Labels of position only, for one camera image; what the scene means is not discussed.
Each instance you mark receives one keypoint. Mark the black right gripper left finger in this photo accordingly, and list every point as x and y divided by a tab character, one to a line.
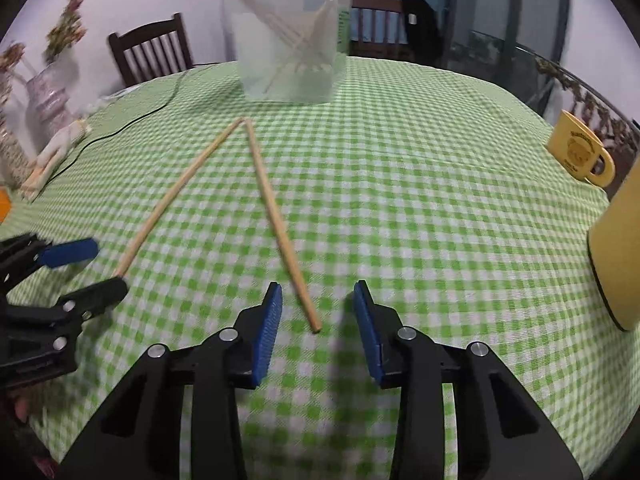
135	433

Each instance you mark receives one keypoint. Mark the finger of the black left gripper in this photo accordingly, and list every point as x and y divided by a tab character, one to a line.
64	254
91	301

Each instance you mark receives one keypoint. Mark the orange box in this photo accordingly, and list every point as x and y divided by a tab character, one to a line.
5	204

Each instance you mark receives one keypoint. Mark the small speckled vase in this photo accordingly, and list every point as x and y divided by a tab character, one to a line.
14	164

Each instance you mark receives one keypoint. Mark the pink ceramic vase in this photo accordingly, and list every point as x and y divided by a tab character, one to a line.
47	110

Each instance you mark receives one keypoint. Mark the dark wooden chair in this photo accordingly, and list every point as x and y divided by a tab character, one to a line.
151	51

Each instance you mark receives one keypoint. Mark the yellow cylinder bottle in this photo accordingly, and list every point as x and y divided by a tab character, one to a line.
614	252

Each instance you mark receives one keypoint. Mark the dried flowers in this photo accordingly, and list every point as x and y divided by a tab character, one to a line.
67	32

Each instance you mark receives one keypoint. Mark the green checkered tablecloth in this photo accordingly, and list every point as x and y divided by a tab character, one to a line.
435	188

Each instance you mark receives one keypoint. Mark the yellow bear mug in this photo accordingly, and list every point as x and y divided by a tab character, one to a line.
577	148

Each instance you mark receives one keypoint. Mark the clear plastic container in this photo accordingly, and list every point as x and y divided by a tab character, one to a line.
255	46

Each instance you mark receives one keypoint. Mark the metal rack with ornaments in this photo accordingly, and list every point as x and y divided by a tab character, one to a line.
594	109

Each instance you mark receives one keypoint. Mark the black jacket on chair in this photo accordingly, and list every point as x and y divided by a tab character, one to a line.
423	35

